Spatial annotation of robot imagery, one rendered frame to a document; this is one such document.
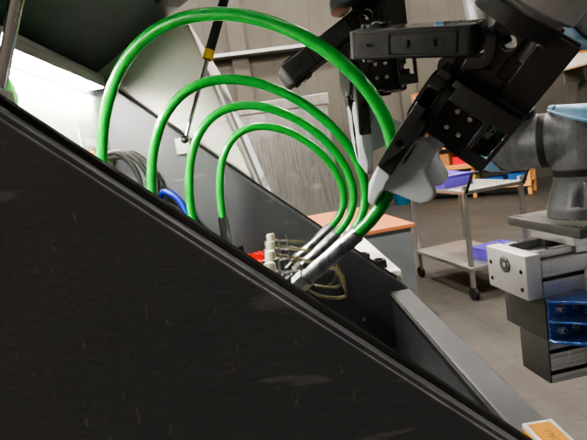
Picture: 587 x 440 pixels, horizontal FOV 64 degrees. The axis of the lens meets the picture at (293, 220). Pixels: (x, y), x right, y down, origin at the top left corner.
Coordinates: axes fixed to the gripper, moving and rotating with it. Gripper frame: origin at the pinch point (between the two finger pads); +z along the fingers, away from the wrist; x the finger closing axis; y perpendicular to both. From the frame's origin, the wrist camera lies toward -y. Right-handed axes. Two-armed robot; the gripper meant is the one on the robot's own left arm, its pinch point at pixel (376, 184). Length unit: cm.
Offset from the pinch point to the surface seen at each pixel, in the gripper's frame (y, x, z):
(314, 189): -142, 598, 402
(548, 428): 26.7, -5.3, 7.6
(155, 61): -52, 27, 21
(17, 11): -20.7, -24.8, -9.3
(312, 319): 3.7, -24.0, -3.6
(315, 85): -281, 782, 332
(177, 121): -42, 26, 28
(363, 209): -1.1, 16.1, 13.4
